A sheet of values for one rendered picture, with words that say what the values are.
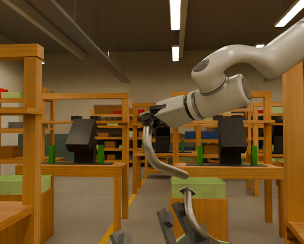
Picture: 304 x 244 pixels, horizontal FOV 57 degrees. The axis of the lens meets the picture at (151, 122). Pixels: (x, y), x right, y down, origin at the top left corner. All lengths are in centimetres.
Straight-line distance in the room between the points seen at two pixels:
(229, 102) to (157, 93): 1066
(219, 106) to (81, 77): 1144
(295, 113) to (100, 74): 1053
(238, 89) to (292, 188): 116
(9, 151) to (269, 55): 572
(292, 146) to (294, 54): 105
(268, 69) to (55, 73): 1195
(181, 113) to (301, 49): 34
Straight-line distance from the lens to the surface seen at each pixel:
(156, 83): 1144
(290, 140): 178
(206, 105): 76
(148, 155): 87
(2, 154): 623
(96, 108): 1172
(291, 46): 79
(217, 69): 71
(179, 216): 106
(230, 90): 74
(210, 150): 831
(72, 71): 1228
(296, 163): 180
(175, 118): 83
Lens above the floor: 139
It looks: 2 degrees up
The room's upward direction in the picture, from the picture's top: straight up
